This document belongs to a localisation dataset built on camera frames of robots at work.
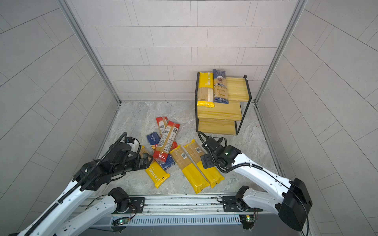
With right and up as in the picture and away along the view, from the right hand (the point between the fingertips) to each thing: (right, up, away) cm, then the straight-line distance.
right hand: (209, 159), depth 79 cm
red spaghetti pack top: (-27, +3, +5) cm, 28 cm away
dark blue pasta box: (-34, +9, +12) cm, 37 cm away
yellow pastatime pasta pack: (-29, -6, 0) cm, 30 cm away
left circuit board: (-39, -22, -15) cm, 47 cm away
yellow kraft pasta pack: (+1, -8, 0) cm, 8 cm away
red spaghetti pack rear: (-31, +19, +20) cm, 41 cm away
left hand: (-30, +3, -9) cm, 31 cm away
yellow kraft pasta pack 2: (-7, -10, -2) cm, 12 cm away
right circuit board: (+17, -24, -11) cm, 31 cm away
